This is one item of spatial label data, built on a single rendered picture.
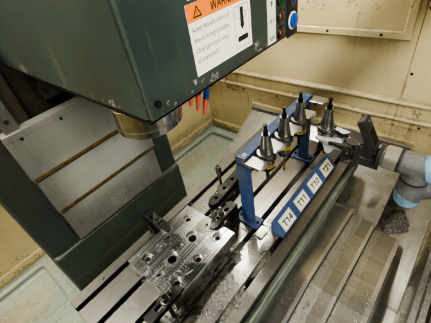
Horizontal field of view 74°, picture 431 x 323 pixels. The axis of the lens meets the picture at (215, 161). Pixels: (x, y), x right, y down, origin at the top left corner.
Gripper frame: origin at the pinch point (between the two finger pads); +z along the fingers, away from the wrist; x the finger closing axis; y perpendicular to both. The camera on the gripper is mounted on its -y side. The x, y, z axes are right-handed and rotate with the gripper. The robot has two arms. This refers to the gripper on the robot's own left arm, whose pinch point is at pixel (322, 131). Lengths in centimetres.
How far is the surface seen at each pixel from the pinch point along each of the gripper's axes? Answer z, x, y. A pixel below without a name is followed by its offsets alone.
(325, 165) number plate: 1.1, 11.9, 25.0
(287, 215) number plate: 1.2, -20.5, 25.4
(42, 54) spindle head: 31, -63, -45
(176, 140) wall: 104, 14, 51
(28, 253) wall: 104, -90, 55
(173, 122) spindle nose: 15, -50, -27
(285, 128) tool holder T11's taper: 7.9, -12.1, -5.8
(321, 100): 8.1, 16.6, -2.1
